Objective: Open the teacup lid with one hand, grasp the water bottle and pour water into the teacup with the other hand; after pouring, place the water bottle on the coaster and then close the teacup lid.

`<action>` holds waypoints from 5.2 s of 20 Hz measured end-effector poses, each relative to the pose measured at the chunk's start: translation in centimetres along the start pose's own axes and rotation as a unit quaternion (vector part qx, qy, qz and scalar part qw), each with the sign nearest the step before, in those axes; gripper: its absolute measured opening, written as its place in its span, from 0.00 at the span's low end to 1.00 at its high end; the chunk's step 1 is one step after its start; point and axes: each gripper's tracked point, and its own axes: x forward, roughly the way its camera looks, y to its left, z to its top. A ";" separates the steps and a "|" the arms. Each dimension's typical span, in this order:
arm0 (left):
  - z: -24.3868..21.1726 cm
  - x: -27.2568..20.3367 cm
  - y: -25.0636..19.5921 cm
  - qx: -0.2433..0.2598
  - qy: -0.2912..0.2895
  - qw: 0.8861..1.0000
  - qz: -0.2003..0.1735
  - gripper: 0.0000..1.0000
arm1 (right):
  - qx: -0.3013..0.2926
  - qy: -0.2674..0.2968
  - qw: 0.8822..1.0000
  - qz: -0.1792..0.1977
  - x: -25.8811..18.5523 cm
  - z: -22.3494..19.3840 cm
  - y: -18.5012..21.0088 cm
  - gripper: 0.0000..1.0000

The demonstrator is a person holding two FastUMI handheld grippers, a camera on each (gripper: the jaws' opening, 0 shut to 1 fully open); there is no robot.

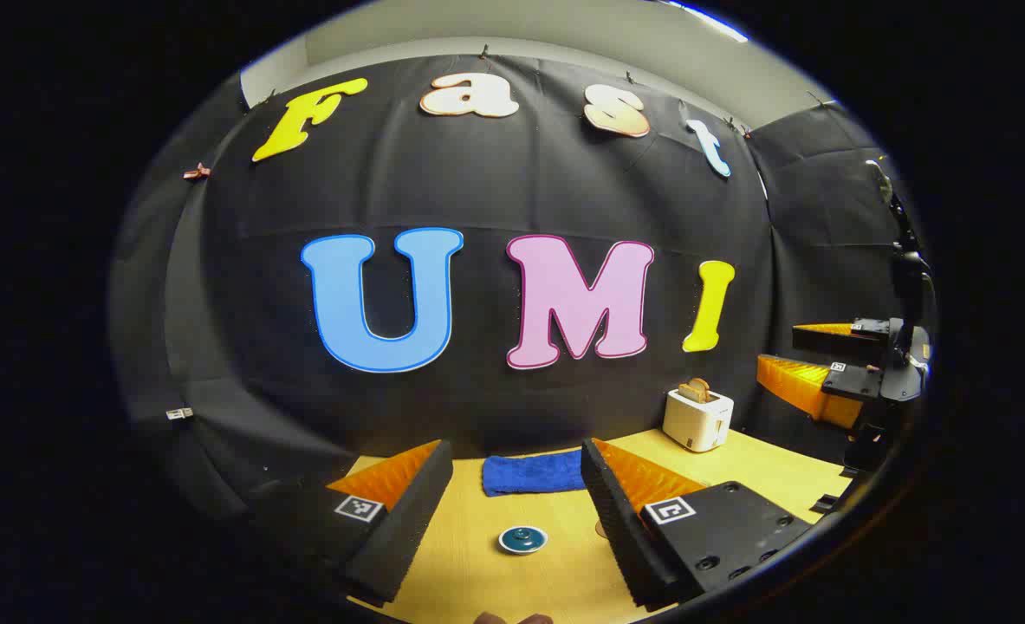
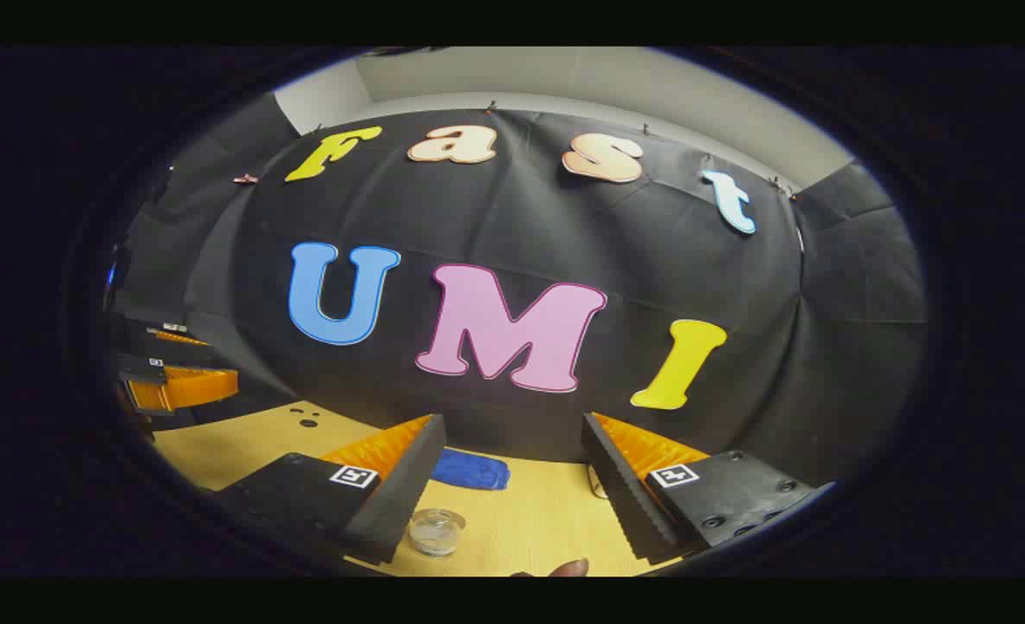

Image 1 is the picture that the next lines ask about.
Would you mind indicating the black backdrop cloth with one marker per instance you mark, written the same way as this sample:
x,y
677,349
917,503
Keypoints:
x,y
495,173

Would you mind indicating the white cloth clip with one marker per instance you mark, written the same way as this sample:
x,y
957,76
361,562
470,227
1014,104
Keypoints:
x,y
179,413

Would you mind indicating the toast slice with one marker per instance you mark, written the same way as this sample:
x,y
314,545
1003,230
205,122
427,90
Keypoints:
x,y
696,390

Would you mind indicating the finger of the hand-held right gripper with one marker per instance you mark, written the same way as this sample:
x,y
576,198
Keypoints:
x,y
802,386
833,340

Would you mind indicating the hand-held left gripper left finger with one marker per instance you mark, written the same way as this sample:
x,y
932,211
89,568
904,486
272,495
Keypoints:
x,y
408,520

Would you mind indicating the white toaster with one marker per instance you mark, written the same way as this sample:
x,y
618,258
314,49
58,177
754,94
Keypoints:
x,y
694,423

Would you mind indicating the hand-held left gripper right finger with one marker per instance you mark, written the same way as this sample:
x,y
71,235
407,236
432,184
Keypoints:
x,y
620,529

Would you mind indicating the red cloth clip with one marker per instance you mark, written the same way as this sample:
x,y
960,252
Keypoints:
x,y
197,172

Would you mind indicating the blue towel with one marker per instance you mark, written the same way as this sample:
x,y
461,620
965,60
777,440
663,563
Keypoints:
x,y
534,474

